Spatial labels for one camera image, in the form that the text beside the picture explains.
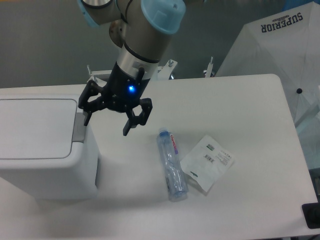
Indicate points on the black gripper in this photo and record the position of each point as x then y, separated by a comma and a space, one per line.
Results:
122, 94

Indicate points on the white push-button trash can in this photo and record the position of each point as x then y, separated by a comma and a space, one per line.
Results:
46, 150

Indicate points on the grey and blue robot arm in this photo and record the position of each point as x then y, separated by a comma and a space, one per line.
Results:
144, 28

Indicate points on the clear crushed plastic bottle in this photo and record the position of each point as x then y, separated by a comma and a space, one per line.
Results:
170, 159

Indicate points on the white sealed medical pouch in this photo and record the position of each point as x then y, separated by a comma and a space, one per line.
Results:
207, 162

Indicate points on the white superior umbrella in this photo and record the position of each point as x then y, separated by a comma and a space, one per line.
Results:
286, 44

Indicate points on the black device at table edge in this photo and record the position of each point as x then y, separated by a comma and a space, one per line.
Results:
311, 212

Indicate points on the white metal base frame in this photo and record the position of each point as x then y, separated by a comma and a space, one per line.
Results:
165, 72

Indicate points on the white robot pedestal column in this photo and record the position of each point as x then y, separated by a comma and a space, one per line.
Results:
116, 33

